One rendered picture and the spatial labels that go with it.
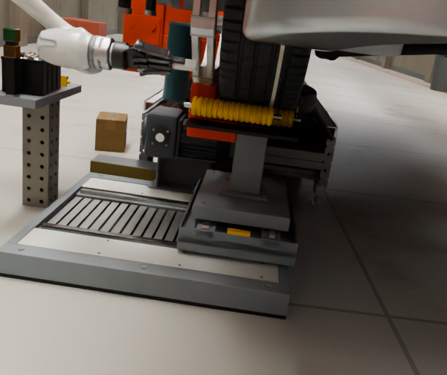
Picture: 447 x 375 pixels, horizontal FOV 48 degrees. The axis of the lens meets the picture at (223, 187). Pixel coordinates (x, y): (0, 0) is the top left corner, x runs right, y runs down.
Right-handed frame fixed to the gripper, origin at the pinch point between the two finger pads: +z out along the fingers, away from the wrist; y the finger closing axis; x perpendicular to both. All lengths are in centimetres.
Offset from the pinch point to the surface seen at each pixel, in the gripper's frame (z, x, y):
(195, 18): 2.3, 4.6, 12.8
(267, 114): 24.8, -3.6, -13.2
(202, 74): 4.2, 3.8, -7.8
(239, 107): 16.4, -2.6, -12.7
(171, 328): 8, -67, -23
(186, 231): 5.8, -36.7, -31.4
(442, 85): 356, 545, -615
